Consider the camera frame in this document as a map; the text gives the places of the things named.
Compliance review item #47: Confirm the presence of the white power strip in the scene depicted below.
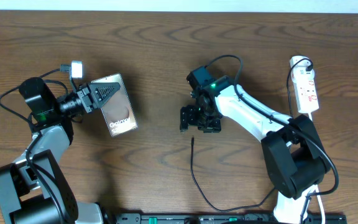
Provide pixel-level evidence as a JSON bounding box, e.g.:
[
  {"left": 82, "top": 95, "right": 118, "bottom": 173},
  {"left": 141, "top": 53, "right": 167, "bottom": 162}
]
[{"left": 289, "top": 55, "right": 319, "bottom": 114}]

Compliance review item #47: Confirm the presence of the Samsung Galaxy smartphone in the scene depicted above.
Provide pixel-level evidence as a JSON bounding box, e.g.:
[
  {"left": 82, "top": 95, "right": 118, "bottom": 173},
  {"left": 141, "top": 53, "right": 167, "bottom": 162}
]
[{"left": 92, "top": 73, "right": 138, "bottom": 137}]

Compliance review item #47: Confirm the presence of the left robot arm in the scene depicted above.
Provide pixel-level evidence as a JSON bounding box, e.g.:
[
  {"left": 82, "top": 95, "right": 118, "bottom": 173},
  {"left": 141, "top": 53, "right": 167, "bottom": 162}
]
[{"left": 0, "top": 77, "right": 121, "bottom": 223}]

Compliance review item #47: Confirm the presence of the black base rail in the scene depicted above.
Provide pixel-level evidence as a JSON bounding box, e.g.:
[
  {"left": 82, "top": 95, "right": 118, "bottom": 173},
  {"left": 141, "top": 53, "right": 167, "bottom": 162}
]
[{"left": 104, "top": 212, "right": 347, "bottom": 224}]

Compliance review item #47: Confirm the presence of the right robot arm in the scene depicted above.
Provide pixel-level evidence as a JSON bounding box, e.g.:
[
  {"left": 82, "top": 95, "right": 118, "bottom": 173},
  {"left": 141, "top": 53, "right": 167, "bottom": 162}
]
[{"left": 180, "top": 66, "right": 336, "bottom": 223}]

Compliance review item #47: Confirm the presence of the black charging cable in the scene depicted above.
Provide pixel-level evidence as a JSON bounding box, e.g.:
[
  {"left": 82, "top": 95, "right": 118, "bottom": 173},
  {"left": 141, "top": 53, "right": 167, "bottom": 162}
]
[{"left": 190, "top": 57, "right": 314, "bottom": 213}]

